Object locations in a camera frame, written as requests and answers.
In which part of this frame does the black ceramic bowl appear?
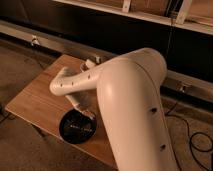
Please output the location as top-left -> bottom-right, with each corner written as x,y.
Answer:
59,109 -> 97,144

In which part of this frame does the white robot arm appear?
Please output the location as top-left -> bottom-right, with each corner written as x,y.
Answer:
50,48 -> 179,171

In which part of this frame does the white shelf frame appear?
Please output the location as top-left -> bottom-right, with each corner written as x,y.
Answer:
54,0 -> 213,35

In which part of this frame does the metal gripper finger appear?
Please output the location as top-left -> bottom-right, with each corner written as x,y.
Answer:
82,109 -> 96,120

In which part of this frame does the black floor cable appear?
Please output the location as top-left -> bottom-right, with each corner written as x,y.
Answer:
164,101 -> 213,171

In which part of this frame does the metal bracket right rail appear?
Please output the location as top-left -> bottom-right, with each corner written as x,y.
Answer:
177,82 -> 191,93

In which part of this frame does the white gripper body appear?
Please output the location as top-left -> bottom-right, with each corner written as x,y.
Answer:
66,94 -> 89,112

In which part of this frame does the white wall bracket left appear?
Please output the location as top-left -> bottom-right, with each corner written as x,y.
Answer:
31,35 -> 40,46

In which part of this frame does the white clamp behind table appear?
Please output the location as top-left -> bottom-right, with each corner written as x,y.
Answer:
94,55 -> 101,64

